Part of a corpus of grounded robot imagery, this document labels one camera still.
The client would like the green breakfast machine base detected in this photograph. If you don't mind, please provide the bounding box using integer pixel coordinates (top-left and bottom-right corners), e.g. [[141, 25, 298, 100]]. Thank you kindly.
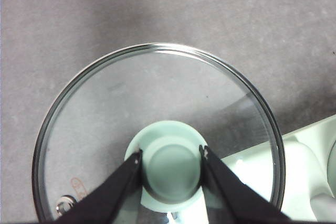
[[220, 113, 336, 221]]

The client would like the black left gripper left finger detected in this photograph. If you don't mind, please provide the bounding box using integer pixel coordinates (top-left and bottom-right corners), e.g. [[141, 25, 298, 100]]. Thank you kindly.
[[58, 149, 144, 221]]

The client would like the silver griddle cover handle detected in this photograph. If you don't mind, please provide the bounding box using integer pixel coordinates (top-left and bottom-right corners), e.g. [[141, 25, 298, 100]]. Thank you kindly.
[[285, 140, 336, 221]]

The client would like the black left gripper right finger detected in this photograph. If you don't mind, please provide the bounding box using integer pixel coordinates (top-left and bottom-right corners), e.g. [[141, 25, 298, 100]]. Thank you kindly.
[[198, 144, 291, 221]]

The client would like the green pot with side handle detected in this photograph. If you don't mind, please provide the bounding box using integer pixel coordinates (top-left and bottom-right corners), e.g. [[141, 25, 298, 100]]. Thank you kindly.
[[327, 137, 336, 186]]

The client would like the glass pot lid green knob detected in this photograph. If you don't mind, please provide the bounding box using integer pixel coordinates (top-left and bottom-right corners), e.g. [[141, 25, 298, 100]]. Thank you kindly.
[[31, 42, 286, 222]]

